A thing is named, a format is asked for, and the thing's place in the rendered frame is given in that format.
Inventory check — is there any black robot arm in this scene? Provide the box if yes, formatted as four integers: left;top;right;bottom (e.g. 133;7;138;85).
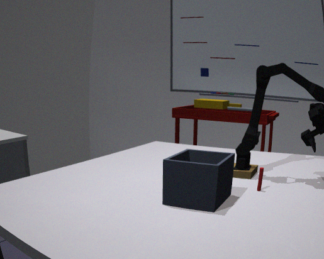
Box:
233;63;324;170

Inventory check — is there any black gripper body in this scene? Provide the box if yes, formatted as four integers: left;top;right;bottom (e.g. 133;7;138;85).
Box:
301;119;324;146

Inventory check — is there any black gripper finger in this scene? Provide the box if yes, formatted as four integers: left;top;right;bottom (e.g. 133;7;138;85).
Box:
304;134;316;152

